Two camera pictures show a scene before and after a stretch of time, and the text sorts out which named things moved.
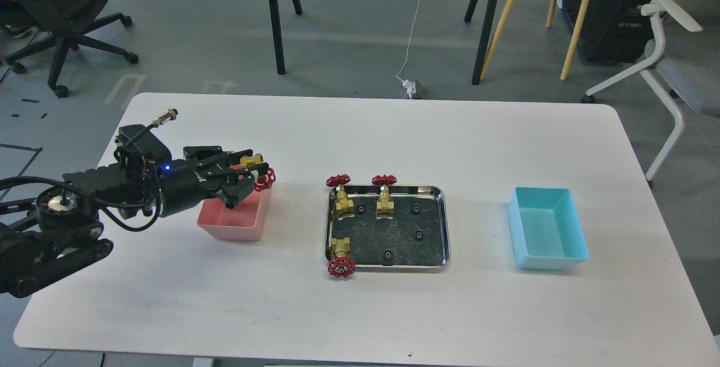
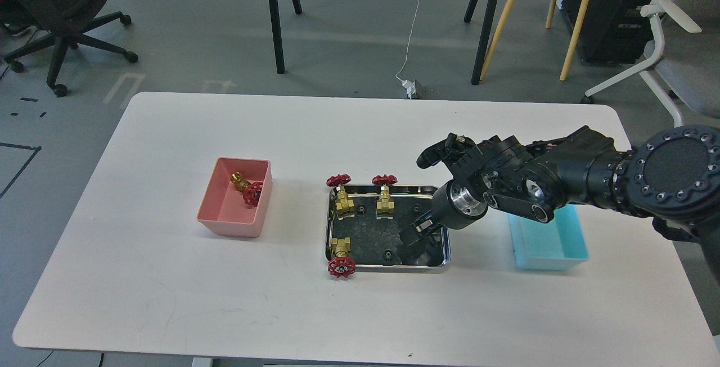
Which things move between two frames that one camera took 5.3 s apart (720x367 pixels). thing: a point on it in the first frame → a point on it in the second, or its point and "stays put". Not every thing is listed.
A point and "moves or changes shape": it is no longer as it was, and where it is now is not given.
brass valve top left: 344,205 stays put
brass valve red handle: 265,181 moves or changes shape
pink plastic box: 246,222 stays put
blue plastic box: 547,230 stays put
